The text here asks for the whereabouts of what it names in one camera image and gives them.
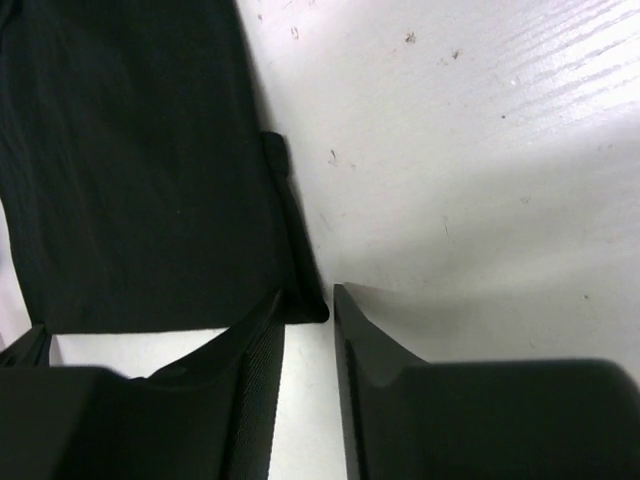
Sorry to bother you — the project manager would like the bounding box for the black tank top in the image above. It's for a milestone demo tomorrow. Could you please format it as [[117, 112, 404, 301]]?
[[1, 1, 328, 334]]

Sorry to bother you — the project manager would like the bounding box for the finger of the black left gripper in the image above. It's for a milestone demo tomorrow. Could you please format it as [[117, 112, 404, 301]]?
[[0, 324, 52, 368]]

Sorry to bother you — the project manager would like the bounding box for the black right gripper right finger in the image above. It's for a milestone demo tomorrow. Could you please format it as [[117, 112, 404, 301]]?
[[333, 285, 639, 479]]

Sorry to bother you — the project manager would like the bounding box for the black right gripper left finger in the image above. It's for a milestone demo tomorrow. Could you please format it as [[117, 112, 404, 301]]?
[[1, 292, 284, 479]]

